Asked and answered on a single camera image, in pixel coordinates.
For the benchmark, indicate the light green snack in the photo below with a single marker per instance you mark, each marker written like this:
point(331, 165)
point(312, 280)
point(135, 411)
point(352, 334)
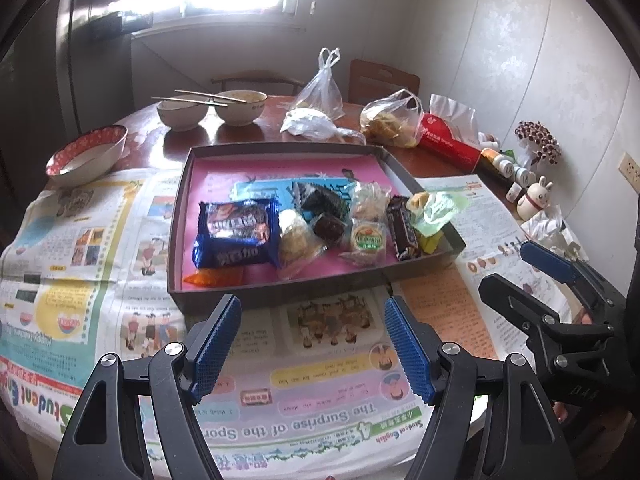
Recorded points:
point(430, 211)

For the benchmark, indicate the clear pastry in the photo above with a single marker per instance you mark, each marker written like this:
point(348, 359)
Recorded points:
point(298, 246)

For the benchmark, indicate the small white bottle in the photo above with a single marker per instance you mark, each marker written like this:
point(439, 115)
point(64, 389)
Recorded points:
point(514, 193)

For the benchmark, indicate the white bowl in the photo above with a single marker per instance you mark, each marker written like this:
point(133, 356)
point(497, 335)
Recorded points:
point(181, 116)
point(241, 107)

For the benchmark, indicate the crumpled clear plastic bag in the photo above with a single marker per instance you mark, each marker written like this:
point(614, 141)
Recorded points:
point(315, 126)

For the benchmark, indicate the wooden chair back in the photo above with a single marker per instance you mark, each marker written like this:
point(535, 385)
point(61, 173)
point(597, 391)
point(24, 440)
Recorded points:
point(369, 81)

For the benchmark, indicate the white medicine bottle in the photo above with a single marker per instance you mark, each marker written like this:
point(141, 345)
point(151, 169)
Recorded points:
point(524, 177)

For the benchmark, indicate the newspaper left sheet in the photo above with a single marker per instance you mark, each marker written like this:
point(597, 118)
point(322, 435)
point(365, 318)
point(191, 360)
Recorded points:
point(304, 390)

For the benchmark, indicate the wooden chopstick on right bowl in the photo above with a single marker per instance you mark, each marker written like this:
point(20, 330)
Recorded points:
point(211, 96)

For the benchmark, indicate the newspaper sheet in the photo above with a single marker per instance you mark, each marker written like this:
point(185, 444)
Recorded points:
point(448, 298)
point(304, 390)

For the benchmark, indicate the white bowl right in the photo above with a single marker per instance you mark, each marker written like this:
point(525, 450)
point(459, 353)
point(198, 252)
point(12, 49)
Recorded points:
point(241, 107)

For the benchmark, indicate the wall power outlet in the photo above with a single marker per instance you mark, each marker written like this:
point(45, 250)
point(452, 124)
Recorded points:
point(630, 170)

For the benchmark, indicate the Snickers chocolate bar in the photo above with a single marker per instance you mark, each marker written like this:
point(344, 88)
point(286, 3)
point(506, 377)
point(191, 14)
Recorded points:
point(402, 232)

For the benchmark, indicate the black triangular snack pack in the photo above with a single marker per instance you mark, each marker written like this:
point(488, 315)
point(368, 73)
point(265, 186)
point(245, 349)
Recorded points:
point(313, 200)

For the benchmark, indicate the wooden chopstick on left bowl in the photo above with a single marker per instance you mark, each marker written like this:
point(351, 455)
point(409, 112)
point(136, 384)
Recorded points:
point(189, 101)

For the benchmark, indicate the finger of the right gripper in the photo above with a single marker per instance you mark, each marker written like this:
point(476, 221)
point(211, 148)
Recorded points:
point(547, 336)
point(590, 287)

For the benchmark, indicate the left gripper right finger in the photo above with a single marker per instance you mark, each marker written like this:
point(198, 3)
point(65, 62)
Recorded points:
point(521, 439)

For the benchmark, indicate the white bowl left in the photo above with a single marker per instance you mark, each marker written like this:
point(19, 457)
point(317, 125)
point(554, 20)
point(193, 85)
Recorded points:
point(181, 116)

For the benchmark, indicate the white rabbit figurine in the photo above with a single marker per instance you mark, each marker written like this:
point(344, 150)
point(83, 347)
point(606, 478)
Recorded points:
point(534, 199)

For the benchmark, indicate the blue Oreo cookie pack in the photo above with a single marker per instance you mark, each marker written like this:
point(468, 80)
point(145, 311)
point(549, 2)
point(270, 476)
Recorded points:
point(240, 233)

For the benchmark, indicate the plastic bag with yellow food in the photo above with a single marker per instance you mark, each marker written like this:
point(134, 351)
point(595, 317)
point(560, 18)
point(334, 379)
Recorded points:
point(393, 121)

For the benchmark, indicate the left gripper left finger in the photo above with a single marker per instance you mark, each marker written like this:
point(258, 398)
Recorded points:
point(105, 439)

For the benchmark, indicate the crumpled white tissue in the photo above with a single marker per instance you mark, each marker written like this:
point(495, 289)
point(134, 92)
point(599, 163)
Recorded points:
point(548, 229)

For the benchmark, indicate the tied clear plastic bag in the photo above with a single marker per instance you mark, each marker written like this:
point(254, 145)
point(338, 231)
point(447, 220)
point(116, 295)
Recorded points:
point(322, 92)

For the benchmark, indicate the yellow snack packet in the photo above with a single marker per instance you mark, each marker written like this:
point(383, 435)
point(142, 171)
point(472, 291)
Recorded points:
point(429, 244)

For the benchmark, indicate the round green label pastry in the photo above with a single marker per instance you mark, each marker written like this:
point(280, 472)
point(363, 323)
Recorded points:
point(367, 243)

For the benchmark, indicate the red tissue pack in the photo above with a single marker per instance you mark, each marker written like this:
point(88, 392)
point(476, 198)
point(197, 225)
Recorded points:
point(450, 131)

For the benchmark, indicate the wooden chair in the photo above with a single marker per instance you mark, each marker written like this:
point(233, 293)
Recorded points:
point(258, 77)
point(369, 81)

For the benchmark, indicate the dark refrigerator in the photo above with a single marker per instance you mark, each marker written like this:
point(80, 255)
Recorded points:
point(67, 72)

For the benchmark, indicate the wooden chopstick on bowl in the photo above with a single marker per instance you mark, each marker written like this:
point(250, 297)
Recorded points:
point(189, 101)
point(211, 96)

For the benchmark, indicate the red dotted bowl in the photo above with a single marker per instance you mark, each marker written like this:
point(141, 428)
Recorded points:
point(87, 158)

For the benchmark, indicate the clear round cake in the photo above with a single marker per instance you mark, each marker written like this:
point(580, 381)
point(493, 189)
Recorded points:
point(368, 201)

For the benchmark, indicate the grey cardboard tray box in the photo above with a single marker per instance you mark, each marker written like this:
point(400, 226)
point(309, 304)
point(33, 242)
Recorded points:
point(231, 172)

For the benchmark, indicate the orange cap medicine bottle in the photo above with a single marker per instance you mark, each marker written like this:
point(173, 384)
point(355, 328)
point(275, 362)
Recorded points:
point(499, 162)

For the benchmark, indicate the newspaper right sheet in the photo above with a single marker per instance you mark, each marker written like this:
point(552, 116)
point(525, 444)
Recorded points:
point(448, 298)

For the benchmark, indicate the dark brown cake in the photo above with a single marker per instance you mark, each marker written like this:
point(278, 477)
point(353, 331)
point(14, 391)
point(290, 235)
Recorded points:
point(328, 228)

